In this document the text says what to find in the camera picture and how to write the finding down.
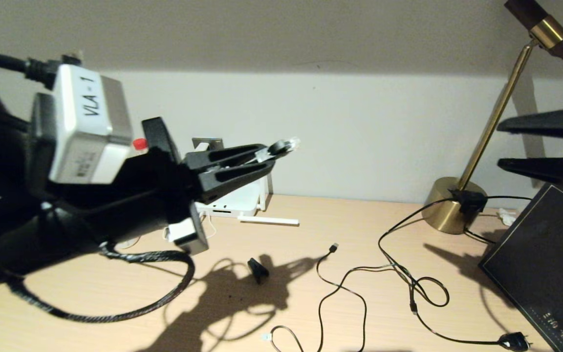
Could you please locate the black charger block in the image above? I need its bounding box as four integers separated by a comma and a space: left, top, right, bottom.
450, 190, 487, 216

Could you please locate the black USB cable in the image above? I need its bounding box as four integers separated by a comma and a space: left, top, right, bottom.
316, 243, 368, 352

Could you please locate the small black clip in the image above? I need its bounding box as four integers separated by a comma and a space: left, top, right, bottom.
247, 258, 270, 284

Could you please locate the black ethernet cable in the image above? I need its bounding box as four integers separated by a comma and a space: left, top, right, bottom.
255, 138, 302, 163

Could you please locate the white router with antennas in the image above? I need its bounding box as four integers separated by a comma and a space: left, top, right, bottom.
196, 174, 300, 226

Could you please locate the grey wall socket plate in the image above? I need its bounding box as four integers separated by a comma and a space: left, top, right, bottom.
192, 138, 224, 151

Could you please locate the black lamp power cord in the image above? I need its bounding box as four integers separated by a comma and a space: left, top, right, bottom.
377, 196, 531, 352

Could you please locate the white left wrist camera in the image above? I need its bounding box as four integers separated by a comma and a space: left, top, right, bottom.
48, 63, 134, 185

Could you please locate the black cable white tip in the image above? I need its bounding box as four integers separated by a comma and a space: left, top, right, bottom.
262, 264, 409, 352

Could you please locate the braided black left arm cable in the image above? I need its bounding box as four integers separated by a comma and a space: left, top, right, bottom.
8, 244, 197, 324

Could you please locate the brass desk lamp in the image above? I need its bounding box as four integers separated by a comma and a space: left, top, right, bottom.
420, 0, 563, 234

